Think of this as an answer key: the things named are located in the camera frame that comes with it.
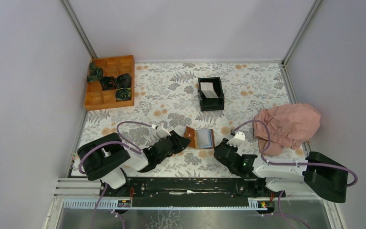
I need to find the brown leather card holder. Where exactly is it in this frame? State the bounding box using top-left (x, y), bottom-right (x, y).
top-left (183, 126), bottom-right (215, 150)

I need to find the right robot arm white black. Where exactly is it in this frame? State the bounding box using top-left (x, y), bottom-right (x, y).
top-left (214, 138), bottom-right (350, 203)

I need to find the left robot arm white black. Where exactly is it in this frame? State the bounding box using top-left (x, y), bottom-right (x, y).
top-left (77, 130), bottom-right (191, 196)

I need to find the black card box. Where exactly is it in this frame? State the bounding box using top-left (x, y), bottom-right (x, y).
top-left (198, 77), bottom-right (224, 112)

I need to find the stack of credit cards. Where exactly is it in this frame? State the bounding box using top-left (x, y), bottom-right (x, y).
top-left (200, 82), bottom-right (219, 99)

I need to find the floral patterned table mat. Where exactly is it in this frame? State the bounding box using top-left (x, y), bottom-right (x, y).
top-left (71, 62), bottom-right (312, 179)

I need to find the pink crumpled cloth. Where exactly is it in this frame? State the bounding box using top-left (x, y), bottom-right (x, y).
top-left (253, 104), bottom-right (321, 156)

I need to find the green black rolled sock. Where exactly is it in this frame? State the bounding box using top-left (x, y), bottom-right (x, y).
top-left (115, 87), bottom-right (132, 101)

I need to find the black rolled sock right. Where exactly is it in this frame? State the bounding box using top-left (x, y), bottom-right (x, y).
top-left (115, 73), bottom-right (132, 89)

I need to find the orange wooden compartment tray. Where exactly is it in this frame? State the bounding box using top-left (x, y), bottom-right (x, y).
top-left (84, 55), bottom-right (135, 111)

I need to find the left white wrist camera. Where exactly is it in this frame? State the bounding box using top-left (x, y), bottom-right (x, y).
top-left (151, 122), bottom-right (171, 138)

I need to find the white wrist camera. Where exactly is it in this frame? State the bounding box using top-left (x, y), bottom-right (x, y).
top-left (227, 130), bottom-right (246, 147)
top-left (151, 122), bottom-right (171, 138)

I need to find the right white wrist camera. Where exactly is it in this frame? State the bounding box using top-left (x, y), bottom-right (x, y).
top-left (227, 130), bottom-right (246, 147)

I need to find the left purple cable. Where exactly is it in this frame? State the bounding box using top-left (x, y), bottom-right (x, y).
top-left (78, 121), bottom-right (157, 229)

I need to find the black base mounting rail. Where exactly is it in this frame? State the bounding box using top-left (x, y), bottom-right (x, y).
top-left (100, 177), bottom-right (281, 208)

